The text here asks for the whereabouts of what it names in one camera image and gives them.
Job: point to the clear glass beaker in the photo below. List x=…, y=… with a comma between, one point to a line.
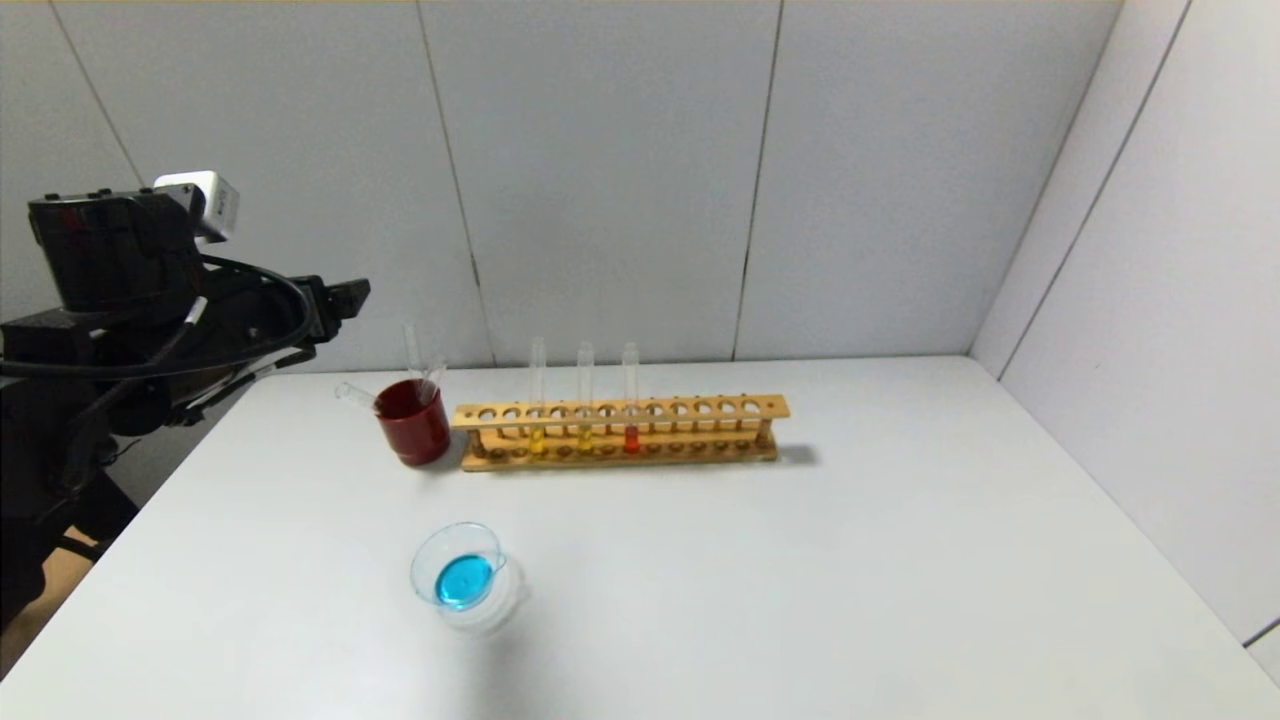
x=465, y=580

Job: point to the test tube with red pigment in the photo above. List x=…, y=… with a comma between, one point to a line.
x=631, y=440

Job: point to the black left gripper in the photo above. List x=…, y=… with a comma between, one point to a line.
x=327, y=301

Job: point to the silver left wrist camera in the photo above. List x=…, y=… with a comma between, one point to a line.
x=200, y=200

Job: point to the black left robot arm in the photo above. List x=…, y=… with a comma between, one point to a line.
x=120, y=260

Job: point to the dark red plastic cup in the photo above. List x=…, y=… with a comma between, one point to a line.
x=415, y=435

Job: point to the test tube with yellow pigment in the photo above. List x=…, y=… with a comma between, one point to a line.
x=538, y=441
x=585, y=440

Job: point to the wooden test tube rack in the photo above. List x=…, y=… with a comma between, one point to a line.
x=700, y=408

